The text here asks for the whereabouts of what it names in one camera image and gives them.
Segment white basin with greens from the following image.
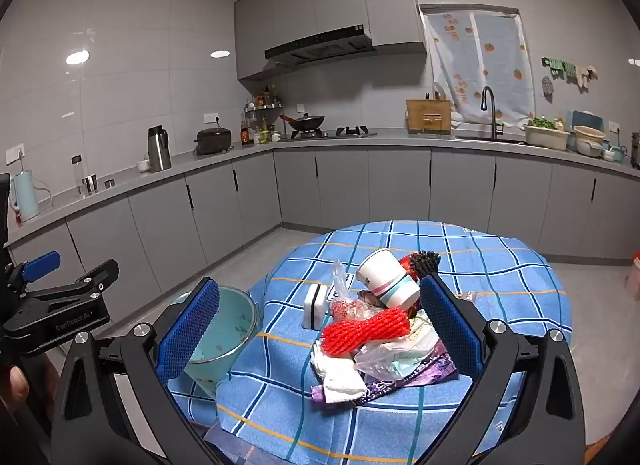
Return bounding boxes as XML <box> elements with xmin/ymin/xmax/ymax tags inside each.
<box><xmin>523</xmin><ymin>116</ymin><xmax>571</xmax><ymax>151</ymax></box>

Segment red foam fruit net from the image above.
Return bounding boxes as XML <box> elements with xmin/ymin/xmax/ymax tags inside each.
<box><xmin>320</xmin><ymin>308</ymin><xmax>412</xmax><ymax>358</ymax></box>

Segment clear glass bottle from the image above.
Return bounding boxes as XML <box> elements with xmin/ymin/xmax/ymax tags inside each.
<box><xmin>70</xmin><ymin>155</ymin><xmax>87</xmax><ymax>198</ymax></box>

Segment hanging kitchen cloths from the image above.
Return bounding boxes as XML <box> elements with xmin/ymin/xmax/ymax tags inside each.
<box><xmin>542</xmin><ymin>56</ymin><xmax>598</xmax><ymax>92</ymax></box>

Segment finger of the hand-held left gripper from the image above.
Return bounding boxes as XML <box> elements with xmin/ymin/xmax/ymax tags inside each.
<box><xmin>11</xmin><ymin>251</ymin><xmax>62</xmax><ymax>291</ymax></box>
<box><xmin>25</xmin><ymin>259</ymin><xmax>120</xmax><ymax>302</ymax></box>

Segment purple snack wrapper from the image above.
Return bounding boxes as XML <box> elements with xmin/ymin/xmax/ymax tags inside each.
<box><xmin>311</xmin><ymin>352</ymin><xmax>458</xmax><ymax>406</ymax></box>

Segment red and white bucket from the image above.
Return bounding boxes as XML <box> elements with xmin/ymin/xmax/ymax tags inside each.
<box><xmin>625</xmin><ymin>251</ymin><xmax>640</xmax><ymax>296</ymax></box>

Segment grey kitchen cabinets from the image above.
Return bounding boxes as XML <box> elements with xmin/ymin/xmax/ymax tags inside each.
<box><xmin>0</xmin><ymin>145</ymin><xmax>640</xmax><ymax>326</ymax></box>
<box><xmin>234</xmin><ymin>0</ymin><xmax>427</xmax><ymax>81</ymax></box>

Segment grey lower kitchen cabinets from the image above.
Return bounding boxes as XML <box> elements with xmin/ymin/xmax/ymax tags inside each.
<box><xmin>0</xmin><ymin>145</ymin><xmax>640</xmax><ymax>326</ymax></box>

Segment light blue electric kettle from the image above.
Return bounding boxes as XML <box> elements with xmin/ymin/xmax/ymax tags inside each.
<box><xmin>11</xmin><ymin>169</ymin><xmax>42</xmax><ymax>222</ymax></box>

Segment black wok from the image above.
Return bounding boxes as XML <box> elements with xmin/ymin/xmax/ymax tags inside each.
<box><xmin>280</xmin><ymin>112</ymin><xmax>326</xmax><ymax>132</ymax></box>

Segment gas stove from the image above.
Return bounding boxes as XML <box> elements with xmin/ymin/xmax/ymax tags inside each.
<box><xmin>277</xmin><ymin>126</ymin><xmax>378</xmax><ymax>141</ymax></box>

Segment person's left hand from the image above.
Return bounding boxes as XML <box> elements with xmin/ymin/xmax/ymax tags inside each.
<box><xmin>0</xmin><ymin>352</ymin><xmax>58</xmax><ymax>421</ymax></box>

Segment teal plastic bin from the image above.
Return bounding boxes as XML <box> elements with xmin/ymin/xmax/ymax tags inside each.
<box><xmin>167</xmin><ymin>286</ymin><xmax>260</xmax><ymax>398</ymax></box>

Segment white tissue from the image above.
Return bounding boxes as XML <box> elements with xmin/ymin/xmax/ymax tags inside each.
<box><xmin>312</xmin><ymin>340</ymin><xmax>368</xmax><ymax>405</ymax></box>

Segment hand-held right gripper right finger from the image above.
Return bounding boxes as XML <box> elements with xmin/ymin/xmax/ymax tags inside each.
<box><xmin>419</xmin><ymin>275</ymin><xmax>586</xmax><ymax>465</ymax></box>

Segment white paper cup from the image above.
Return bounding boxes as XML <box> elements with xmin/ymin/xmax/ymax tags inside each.
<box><xmin>356</xmin><ymin>248</ymin><xmax>421</xmax><ymax>308</ymax></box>

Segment corner spice rack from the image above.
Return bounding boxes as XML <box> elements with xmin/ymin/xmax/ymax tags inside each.
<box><xmin>244</xmin><ymin>85</ymin><xmax>283</xmax><ymax>146</ymax></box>

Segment grey upper kitchen cabinets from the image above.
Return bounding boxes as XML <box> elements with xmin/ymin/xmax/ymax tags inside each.
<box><xmin>234</xmin><ymin>0</ymin><xmax>427</xmax><ymax>81</ymax></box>

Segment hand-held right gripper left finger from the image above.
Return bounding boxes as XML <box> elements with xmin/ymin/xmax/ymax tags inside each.
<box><xmin>50</xmin><ymin>277</ymin><xmax>236</xmax><ymax>465</ymax></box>

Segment beige plastic basin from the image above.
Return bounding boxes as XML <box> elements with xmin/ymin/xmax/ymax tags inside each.
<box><xmin>572</xmin><ymin>125</ymin><xmax>607</xmax><ymax>158</ymax></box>

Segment black kitchen faucet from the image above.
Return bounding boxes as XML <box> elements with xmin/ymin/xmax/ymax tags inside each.
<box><xmin>481</xmin><ymin>86</ymin><xmax>505</xmax><ymax>140</ymax></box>

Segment black foam fruit net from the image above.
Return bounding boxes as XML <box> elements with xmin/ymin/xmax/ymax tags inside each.
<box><xmin>407</xmin><ymin>250</ymin><xmax>442</xmax><ymax>278</ymax></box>

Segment small white box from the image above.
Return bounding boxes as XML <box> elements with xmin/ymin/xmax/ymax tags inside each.
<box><xmin>303</xmin><ymin>284</ymin><xmax>331</xmax><ymax>330</ymax></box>

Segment blue checked tablecloth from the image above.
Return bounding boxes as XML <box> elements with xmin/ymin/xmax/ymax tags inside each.
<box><xmin>167</xmin><ymin>219</ymin><xmax>576</xmax><ymax>456</ymax></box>

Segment clear bag with pink contents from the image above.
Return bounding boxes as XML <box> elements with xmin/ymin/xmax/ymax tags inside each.
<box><xmin>327</xmin><ymin>260</ymin><xmax>381</xmax><ymax>326</ymax></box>

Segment fruit printed window curtain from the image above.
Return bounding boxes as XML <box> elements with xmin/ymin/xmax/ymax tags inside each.
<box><xmin>422</xmin><ymin>8</ymin><xmax>537</xmax><ymax>126</ymax></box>

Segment black range hood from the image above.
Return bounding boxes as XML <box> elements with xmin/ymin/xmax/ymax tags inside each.
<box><xmin>264</xmin><ymin>24</ymin><xmax>377</xmax><ymax>66</ymax></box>

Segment clear bag of face masks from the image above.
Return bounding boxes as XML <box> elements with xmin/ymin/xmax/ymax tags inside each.
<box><xmin>355</xmin><ymin>320</ymin><xmax>453</xmax><ymax>381</ymax></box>

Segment blue board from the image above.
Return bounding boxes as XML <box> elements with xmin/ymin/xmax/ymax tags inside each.
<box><xmin>571</xmin><ymin>110</ymin><xmax>608</xmax><ymax>132</ymax></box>

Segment black cooking pot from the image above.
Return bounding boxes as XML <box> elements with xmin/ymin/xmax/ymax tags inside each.
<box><xmin>194</xmin><ymin>127</ymin><xmax>234</xmax><ymax>156</ymax></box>

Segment steel thermos jug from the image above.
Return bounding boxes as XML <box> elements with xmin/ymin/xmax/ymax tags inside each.
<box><xmin>147</xmin><ymin>125</ymin><xmax>172</xmax><ymax>173</ymax></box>

